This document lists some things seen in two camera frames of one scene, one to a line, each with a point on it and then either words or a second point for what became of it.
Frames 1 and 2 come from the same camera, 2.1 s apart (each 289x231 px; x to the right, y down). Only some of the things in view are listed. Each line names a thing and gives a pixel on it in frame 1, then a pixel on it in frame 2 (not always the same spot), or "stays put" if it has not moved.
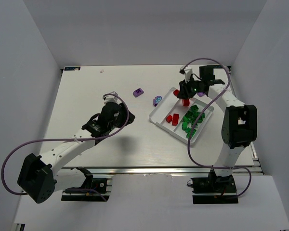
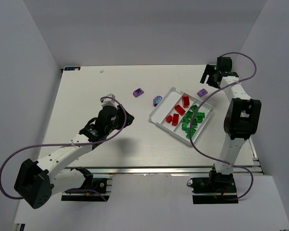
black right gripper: [184, 91] → [210, 75]
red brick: [175, 119] stays put
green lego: [184, 126] stays put
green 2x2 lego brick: [192, 121] stays put
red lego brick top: [176, 92] → [179, 109]
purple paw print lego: [156, 100] stays put
